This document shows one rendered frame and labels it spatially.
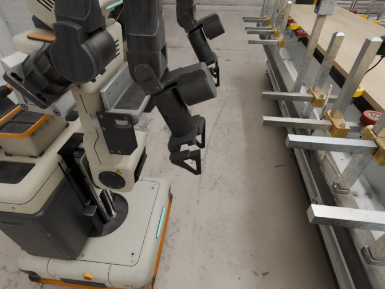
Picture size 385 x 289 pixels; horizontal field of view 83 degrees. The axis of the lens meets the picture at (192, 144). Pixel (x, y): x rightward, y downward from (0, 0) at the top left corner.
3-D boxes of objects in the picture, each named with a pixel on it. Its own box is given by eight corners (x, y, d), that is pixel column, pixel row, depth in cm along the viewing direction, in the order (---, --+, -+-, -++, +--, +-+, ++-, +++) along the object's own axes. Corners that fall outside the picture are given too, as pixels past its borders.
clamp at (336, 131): (331, 137, 87) (337, 128, 84) (321, 118, 97) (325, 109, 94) (346, 139, 87) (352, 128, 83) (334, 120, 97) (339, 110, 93)
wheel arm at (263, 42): (247, 45, 188) (248, 39, 185) (247, 43, 190) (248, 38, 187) (299, 47, 183) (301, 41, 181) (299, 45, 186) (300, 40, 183)
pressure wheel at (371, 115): (354, 143, 89) (370, 119, 81) (346, 131, 95) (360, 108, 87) (376, 144, 88) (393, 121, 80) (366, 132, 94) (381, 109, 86)
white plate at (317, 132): (320, 160, 94) (329, 143, 88) (304, 125, 114) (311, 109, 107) (321, 160, 94) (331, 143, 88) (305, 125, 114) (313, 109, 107)
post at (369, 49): (316, 149, 101) (372, 38, 69) (314, 144, 103) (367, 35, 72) (324, 149, 100) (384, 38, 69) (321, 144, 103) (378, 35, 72)
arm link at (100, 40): (57, 46, 44) (39, 55, 40) (85, 12, 39) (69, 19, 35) (93, 82, 48) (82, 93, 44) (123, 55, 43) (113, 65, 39)
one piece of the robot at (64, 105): (20, 110, 48) (-3, 59, 40) (35, 98, 51) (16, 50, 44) (66, 118, 48) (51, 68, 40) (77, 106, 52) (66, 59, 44)
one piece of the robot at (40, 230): (37, 267, 111) (-113, 144, 56) (87, 183, 152) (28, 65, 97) (100, 274, 108) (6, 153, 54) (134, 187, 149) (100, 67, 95)
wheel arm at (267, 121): (261, 127, 92) (263, 119, 89) (260, 122, 95) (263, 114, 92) (371, 135, 88) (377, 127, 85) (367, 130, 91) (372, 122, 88)
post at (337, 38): (299, 125, 123) (337, 32, 91) (298, 122, 125) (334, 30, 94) (306, 126, 122) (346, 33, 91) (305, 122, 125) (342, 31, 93)
